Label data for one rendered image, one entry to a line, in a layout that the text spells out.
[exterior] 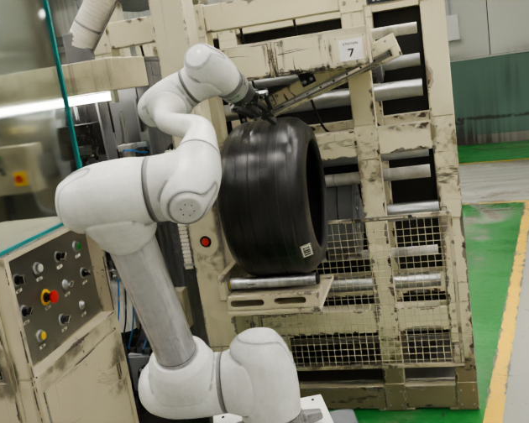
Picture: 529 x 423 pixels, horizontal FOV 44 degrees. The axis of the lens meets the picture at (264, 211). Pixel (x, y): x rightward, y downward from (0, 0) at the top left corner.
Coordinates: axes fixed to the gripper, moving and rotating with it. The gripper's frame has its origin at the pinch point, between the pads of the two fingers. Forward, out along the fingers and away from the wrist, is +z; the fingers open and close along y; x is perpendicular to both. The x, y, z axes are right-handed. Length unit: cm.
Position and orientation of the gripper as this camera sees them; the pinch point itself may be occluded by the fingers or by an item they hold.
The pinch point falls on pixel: (269, 117)
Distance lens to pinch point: 203.2
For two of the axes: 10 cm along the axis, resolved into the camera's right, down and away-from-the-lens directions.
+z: 4.6, 2.5, 8.5
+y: 8.7, -3.4, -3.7
